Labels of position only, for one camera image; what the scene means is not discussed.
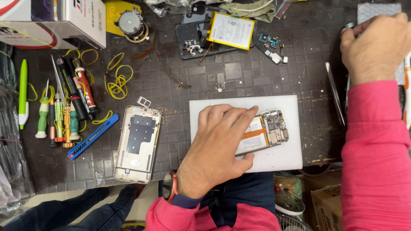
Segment person's right hand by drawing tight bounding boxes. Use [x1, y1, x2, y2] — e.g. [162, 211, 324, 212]
[340, 12, 411, 86]

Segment person's left hand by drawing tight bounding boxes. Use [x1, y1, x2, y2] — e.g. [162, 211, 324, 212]
[176, 104, 259, 200]

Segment phone with exposed board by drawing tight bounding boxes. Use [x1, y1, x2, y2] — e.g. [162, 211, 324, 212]
[235, 109, 289, 157]

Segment white bubble wrap sheet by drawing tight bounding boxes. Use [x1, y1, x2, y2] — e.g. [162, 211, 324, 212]
[357, 3, 406, 86]

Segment metal tweezers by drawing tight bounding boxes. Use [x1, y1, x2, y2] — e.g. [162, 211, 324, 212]
[325, 62, 346, 126]

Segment white orange tool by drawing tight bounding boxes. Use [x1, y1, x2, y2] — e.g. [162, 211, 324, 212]
[403, 53, 411, 130]

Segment black flex board white connector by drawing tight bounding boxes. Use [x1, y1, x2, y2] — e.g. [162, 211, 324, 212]
[256, 44, 289, 65]

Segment small blue circuit board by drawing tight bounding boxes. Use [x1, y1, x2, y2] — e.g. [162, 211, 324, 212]
[258, 33, 281, 49]

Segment olive green cloth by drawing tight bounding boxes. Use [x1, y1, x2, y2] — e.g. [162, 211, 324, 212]
[220, 0, 277, 23]

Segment yellow-edged phone battery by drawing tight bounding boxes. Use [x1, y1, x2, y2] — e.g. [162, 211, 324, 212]
[206, 12, 256, 51]

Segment white foam work pad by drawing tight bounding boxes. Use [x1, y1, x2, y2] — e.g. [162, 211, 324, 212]
[189, 95, 303, 173]

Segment brown cardboard carton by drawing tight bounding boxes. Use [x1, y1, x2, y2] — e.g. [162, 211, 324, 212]
[303, 168, 343, 231]

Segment crumpled green printed bag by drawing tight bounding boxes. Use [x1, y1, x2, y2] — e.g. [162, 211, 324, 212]
[274, 172, 306, 216]

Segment heap of clear plastic bags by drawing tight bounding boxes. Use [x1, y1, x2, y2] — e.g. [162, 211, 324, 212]
[144, 0, 223, 17]

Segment person's blue jeans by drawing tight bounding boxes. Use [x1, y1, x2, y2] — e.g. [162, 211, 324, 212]
[3, 172, 277, 231]

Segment brown flex ribbon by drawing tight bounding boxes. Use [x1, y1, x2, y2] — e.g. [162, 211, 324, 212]
[130, 34, 157, 60]

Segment round metal motor part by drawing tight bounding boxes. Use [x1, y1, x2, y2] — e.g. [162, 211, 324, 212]
[114, 8, 149, 43]

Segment scattered yellow rubber bands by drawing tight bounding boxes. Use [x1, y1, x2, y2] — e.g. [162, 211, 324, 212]
[27, 49, 134, 133]

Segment yellow card packet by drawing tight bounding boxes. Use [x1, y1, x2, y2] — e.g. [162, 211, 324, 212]
[104, 0, 142, 36]

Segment gold phone back cover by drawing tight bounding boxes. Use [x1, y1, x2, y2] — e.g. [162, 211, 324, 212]
[114, 105, 162, 184]

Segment white red cardboard box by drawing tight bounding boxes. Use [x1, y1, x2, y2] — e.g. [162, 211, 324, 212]
[0, 0, 107, 50]

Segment red white glue tube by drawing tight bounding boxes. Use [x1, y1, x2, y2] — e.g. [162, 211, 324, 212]
[73, 58, 99, 116]

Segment blue utility knife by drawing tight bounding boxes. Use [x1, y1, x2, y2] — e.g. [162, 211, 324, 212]
[67, 114, 119, 160]

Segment black marker pen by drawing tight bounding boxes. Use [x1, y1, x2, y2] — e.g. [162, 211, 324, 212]
[56, 57, 94, 121]

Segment thin metal pry blade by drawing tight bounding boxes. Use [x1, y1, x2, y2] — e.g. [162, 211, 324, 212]
[51, 55, 67, 107]

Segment orange yellow screwdriver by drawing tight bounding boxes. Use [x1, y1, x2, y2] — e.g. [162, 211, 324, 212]
[62, 104, 75, 148]

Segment light green screwdriver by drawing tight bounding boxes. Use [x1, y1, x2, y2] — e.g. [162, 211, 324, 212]
[54, 93, 66, 142]

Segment black orange screwdriver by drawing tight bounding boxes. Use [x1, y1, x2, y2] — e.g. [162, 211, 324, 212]
[48, 96, 57, 147]

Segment green white pen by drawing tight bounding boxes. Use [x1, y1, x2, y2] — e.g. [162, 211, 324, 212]
[18, 59, 30, 130]

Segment pile of dark plastic bags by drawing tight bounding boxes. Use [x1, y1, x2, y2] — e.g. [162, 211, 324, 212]
[0, 42, 35, 210]

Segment white cable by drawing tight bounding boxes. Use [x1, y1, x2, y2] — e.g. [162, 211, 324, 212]
[232, 0, 275, 13]

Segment dark phone frame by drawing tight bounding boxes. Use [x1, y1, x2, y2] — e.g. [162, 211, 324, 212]
[175, 4, 258, 60]

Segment thin bent metal wire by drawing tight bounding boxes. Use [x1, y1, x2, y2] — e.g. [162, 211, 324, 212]
[156, 53, 192, 90]

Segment white wire basket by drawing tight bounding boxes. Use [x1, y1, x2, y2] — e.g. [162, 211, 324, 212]
[275, 213, 314, 231]

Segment black orange-strap smartwatch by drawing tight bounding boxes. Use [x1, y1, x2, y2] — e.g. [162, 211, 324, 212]
[161, 170, 179, 203]

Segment teal handle screwdriver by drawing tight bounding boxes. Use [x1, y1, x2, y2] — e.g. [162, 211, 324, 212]
[69, 103, 81, 141]

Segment green white handle screwdriver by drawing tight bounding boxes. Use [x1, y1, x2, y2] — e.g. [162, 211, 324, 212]
[35, 79, 50, 139]

